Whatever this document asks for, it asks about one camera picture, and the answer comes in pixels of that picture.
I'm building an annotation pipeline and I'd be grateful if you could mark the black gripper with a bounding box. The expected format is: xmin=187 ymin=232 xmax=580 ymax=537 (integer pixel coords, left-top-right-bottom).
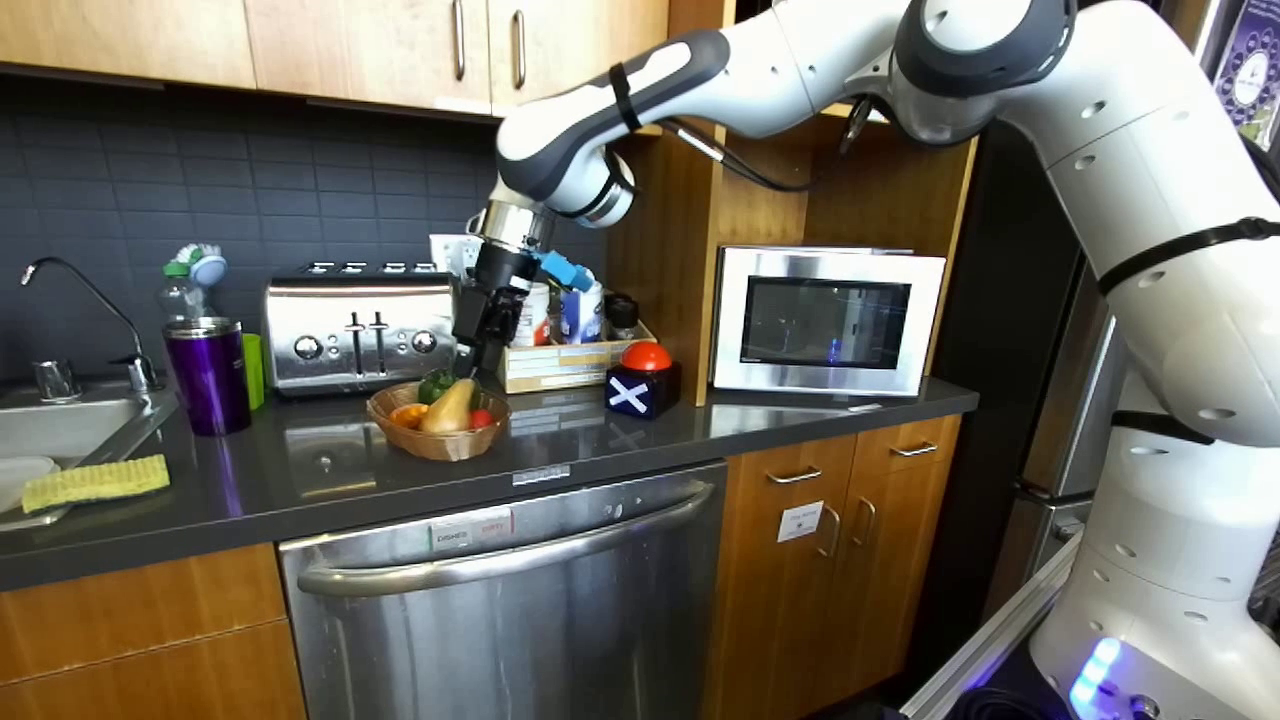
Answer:
xmin=451 ymin=242 xmax=536 ymax=391

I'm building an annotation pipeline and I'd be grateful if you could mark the yellow toy pear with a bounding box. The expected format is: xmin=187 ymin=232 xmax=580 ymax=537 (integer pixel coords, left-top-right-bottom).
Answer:
xmin=419 ymin=376 xmax=478 ymax=438

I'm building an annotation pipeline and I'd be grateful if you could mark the round wicker basket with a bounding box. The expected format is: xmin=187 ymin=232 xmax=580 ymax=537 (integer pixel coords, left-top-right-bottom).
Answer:
xmin=362 ymin=376 xmax=511 ymax=465

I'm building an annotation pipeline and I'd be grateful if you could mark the wooden caddy box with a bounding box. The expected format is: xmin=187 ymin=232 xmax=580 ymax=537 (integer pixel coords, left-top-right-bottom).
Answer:
xmin=494 ymin=315 xmax=661 ymax=400

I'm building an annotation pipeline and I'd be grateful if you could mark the blue and white bottle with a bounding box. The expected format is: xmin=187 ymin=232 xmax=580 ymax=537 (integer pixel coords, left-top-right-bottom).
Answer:
xmin=557 ymin=271 xmax=606 ymax=348

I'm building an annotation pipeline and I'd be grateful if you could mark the stainless steel toaster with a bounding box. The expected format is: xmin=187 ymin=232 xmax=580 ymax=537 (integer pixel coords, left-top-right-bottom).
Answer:
xmin=261 ymin=271 xmax=462 ymax=400

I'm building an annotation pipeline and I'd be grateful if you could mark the wooden shelf unit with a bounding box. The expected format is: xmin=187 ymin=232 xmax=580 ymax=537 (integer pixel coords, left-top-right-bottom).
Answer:
xmin=604 ymin=0 xmax=982 ymax=411

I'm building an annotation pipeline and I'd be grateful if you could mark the green cup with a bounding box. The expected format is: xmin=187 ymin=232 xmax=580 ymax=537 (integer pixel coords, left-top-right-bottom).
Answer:
xmin=236 ymin=333 xmax=271 ymax=415

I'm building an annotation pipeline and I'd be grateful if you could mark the stainless steel dishwasher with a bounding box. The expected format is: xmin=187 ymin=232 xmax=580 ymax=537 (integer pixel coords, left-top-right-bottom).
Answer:
xmin=275 ymin=461 xmax=729 ymax=720

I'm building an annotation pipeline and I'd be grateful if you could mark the purple tumbler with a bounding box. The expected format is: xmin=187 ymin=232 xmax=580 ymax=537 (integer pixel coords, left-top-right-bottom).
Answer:
xmin=165 ymin=315 xmax=257 ymax=440

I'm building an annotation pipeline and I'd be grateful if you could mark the clear bottle with green cap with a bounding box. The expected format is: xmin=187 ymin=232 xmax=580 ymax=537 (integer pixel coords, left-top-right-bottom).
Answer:
xmin=154 ymin=242 xmax=227 ymax=329

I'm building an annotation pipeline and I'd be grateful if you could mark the small white microwave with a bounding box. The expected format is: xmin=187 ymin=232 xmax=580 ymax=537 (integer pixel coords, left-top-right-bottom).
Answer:
xmin=706 ymin=242 xmax=951 ymax=400

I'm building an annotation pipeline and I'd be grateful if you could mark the white cabinet label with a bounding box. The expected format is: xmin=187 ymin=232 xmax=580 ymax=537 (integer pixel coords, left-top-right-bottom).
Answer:
xmin=774 ymin=497 xmax=828 ymax=547

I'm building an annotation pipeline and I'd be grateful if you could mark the chrome sink faucet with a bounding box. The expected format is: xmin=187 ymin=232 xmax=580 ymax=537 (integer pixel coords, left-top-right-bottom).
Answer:
xmin=17 ymin=251 xmax=158 ymax=415

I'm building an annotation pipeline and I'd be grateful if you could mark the wooden base cabinet with label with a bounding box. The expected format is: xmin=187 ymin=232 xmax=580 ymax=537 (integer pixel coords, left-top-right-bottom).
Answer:
xmin=701 ymin=411 xmax=966 ymax=720

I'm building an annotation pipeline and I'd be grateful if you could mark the yellow green sponge cloth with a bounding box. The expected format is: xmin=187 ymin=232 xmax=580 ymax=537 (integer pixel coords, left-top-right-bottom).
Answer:
xmin=17 ymin=452 xmax=176 ymax=522

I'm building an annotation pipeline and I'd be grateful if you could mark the stainless steel sink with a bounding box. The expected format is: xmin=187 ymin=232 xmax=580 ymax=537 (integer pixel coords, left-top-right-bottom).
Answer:
xmin=0 ymin=379 xmax=176 ymax=537

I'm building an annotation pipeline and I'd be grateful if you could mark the small metal sink fitting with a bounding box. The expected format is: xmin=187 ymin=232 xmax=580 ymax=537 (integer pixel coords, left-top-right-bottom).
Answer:
xmin=31 ymin=355 xmax=77 ymax=409

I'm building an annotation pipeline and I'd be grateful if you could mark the wooden sink base cabinet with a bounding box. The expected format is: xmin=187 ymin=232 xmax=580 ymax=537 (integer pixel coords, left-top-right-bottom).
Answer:
xmin=0 ymin=541 xmax=313 ymax=720

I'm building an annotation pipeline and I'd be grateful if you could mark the stainless steel refrigerator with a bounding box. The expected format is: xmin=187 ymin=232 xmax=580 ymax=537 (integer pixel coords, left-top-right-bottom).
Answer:
xmin=933 ymin=132 xmax=1136 ymax=645

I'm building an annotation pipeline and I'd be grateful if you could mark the purple poster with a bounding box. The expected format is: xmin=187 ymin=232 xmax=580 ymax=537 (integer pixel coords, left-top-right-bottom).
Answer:
xmin=1205 ymin=0 xmax=1280 ymax=152

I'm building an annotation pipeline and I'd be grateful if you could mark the white wall outlet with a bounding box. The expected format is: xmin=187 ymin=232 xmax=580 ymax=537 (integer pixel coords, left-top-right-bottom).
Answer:
xmin=426 ymin=232 xmax=488 ymax=281

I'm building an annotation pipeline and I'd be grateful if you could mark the blue wrist camera box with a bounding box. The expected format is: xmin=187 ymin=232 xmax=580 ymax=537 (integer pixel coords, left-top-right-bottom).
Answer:
xmin=530 ymin=248 xmax=604 ymax=297

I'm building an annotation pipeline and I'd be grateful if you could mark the steel dishwasher handle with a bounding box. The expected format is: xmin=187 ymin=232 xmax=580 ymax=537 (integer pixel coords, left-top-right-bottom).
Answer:
xmin=291 ymin=488 xmax=717 ymax=603

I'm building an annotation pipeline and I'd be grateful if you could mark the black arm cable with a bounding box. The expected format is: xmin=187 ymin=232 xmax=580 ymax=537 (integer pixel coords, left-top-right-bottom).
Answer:
xmin=655 ymin=91 xmax=889 ymax=195

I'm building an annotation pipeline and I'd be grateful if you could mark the metal wall cabinet handle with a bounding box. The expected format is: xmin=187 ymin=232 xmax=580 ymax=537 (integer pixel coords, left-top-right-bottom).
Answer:
xmin=508 ymin=4 xmax=530 ymax=97
xmin=447 ymin=0 xmax=471 ymax=84

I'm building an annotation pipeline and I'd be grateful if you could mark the wooden wall cabinet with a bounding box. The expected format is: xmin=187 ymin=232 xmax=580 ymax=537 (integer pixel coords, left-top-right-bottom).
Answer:
xmin=0 ymin=0 xmax=670 ymax=119

